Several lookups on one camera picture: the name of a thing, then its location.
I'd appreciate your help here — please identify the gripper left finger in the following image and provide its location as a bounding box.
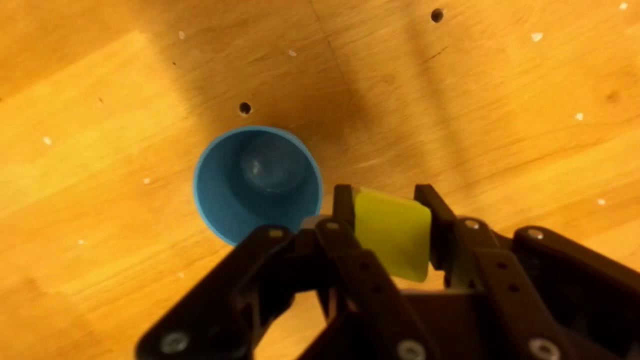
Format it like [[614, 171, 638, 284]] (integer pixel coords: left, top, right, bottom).
[[135, 184, 426, 360]]

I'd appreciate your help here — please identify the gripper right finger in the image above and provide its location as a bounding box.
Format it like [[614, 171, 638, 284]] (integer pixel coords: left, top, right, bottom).
[[414, 184, 640, 360]]

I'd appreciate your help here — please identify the yellow block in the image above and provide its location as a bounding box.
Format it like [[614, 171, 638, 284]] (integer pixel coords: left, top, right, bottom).
[[352, 187, 433, 282]]

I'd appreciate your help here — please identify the light blue cup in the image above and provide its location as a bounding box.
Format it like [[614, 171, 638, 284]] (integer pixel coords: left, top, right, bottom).
[[193, 125, 323, 247]]

